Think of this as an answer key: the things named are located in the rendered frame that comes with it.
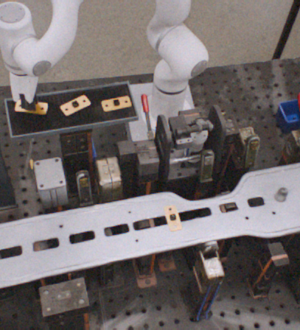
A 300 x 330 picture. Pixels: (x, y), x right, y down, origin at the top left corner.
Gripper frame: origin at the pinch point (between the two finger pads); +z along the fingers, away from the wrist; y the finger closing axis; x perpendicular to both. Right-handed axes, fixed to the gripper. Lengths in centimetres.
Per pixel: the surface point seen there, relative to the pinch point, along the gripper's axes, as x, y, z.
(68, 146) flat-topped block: 8.8, -0.8, 21.3
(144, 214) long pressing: 34.8, 18.4, 24.0
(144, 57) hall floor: 23, -134, 125
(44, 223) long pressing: 6.2, 25.0, 23.9
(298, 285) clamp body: 86, 25, 48
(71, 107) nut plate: 9.8, -5.7, 7.7
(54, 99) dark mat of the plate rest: 4.4, -7.8, 8.0
